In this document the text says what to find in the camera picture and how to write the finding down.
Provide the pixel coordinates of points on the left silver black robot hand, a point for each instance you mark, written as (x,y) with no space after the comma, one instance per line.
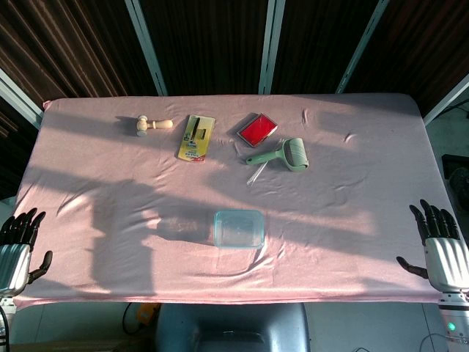
(14,256)

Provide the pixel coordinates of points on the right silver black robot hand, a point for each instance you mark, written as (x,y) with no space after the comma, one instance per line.
(447,260)

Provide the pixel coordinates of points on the blue rimmed clear lid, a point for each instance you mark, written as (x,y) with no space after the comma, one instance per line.
(238,229)

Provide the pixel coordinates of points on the pink tablecloth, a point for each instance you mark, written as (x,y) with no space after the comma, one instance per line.
(110,165)

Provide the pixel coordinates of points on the yellow object under table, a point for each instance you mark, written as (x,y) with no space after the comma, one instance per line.
(144,314)

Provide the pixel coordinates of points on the green lint roller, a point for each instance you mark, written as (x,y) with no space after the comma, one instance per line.
(295,154)

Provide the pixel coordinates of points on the small wooden mallet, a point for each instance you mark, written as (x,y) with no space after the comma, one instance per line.
(154,124)

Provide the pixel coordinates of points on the clear plastic tube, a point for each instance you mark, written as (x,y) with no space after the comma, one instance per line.
(256,175)

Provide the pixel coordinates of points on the razor in yellow blister pack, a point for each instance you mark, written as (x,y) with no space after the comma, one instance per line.
(196,141)

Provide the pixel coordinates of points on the brown pleated curtain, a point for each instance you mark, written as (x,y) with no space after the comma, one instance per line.
(425,40)
(66,47)
(322,40)
(209,44)

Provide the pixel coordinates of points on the grey robot torso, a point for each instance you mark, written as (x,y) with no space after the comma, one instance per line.
(234,326)

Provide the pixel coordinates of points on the red ink pad case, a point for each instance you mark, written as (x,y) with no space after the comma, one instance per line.
(256,130)

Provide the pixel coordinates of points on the grey metal window post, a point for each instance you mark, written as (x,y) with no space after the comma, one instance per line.
(445,100)
(270,47)
(361,47)
(146,44)
(20,97)

